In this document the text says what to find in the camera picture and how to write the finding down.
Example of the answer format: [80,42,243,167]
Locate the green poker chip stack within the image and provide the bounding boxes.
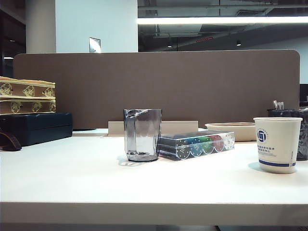
[201,136,215,154]

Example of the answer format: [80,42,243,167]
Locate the brown fabric desk partition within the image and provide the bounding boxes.
[13,49,302,132]

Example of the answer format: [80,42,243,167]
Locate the black mesh pen holder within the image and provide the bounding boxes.
[267,108,308,161]

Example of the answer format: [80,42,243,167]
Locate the black poker chip stack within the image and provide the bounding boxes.
[176,139,191,160]

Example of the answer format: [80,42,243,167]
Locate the beige oval paper tray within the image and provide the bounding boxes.
[205,122,257,142]

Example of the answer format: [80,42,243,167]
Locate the clear plastic poker chip case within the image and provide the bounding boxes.
[157,129,235,161]

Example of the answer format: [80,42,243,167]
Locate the white poker chip stack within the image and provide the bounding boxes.
[222,133,235,150]

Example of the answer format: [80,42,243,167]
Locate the silver wall plate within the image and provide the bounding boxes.
[89,37,102,54]

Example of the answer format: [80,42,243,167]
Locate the red poker chip stack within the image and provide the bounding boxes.
[211,134,226,152]

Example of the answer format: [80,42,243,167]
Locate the dark navy hard case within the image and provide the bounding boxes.
[0,112,74,147]

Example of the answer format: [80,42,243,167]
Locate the grey transparent plastic mug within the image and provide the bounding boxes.
[123,108,163,163]

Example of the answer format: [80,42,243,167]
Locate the white paper cup blue print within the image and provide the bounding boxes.
[253,116,303,175]

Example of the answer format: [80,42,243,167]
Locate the blue poker chip stack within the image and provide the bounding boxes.
[189,137,204,156]

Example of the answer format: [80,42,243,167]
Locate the brown leather strap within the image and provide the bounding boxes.
[0,131,23,152]

